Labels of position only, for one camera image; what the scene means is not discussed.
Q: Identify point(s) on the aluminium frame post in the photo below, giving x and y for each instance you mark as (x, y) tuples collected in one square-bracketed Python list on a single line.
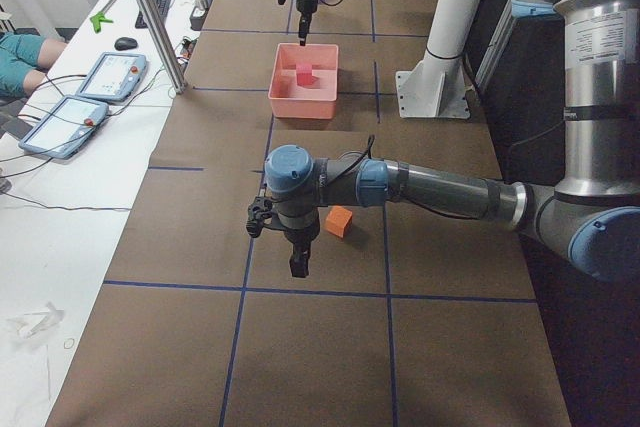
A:
[(162, 43)]

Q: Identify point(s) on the orange foam block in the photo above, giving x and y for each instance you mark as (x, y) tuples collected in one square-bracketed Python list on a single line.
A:
[(338, 221)]

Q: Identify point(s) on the seated person legs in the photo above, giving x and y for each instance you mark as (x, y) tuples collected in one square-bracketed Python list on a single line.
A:
[(25, 58)]

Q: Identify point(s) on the green plastic clamp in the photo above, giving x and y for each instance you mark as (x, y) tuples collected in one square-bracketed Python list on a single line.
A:
[(98, 19)]

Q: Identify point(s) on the lower teach pendant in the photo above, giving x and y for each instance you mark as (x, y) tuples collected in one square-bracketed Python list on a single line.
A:
[(62, 131)]

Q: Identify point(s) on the grey power adapter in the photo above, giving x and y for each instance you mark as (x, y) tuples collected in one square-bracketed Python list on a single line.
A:
[(198, 16)]

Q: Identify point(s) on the pink plastic bin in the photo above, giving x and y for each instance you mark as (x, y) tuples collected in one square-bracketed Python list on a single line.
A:
[(317, 101)]

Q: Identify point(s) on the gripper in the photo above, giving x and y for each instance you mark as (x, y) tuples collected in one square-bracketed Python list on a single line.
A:
[(298, 236), (305, 5)]

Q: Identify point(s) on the white mount pillar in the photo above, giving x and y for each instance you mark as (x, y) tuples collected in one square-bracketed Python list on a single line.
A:
[(449, 30)]

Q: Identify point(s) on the teach pendant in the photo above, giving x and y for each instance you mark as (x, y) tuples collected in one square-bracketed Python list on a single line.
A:
[(113, 77), (62, 131)]

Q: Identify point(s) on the crumpled clear plastic wrap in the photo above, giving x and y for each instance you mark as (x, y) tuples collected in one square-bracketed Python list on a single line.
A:
[(29, 325)]

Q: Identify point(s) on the upper teach pendant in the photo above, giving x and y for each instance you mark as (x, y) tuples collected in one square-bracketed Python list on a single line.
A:
[(113, 77)]

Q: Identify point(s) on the black computer mouse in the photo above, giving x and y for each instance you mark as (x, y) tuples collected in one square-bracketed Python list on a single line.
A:
[(125, 44)]

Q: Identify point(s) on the red foam block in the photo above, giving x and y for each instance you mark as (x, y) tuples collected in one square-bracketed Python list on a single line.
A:
[(304, 74)]

